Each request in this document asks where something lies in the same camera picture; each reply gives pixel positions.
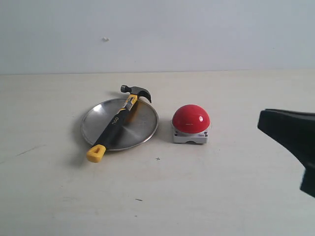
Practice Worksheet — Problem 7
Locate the yellow black claw hammer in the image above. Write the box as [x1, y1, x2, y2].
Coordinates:
[86, 85, 152, 163]

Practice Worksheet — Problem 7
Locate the round metal plate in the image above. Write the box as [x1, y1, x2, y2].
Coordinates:
[81, 98, 158, 151]

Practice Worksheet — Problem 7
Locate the red dome push button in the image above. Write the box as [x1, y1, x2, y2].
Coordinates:
[172, 104, 211, 144]

